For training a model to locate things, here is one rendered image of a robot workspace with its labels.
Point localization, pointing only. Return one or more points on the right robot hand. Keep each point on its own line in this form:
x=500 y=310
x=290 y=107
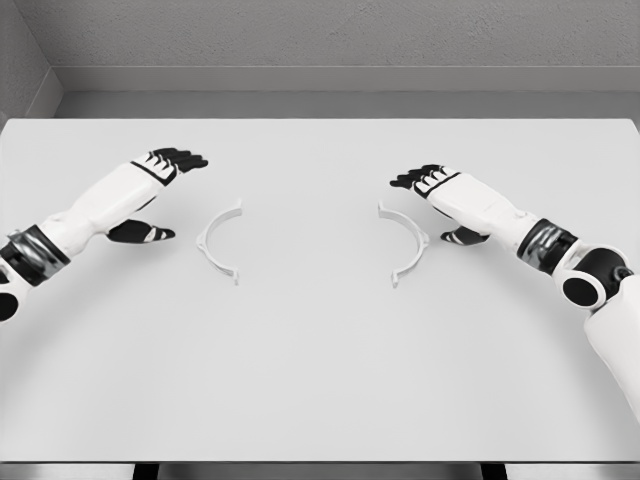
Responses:
x=465 y=195

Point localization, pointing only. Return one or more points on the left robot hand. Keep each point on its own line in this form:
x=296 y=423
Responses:
x=125 y=187

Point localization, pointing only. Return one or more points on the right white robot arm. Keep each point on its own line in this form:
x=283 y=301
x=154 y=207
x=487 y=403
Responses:
x=590 y=280

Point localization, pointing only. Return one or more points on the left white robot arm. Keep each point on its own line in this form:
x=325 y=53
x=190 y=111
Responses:
x=40 y=250

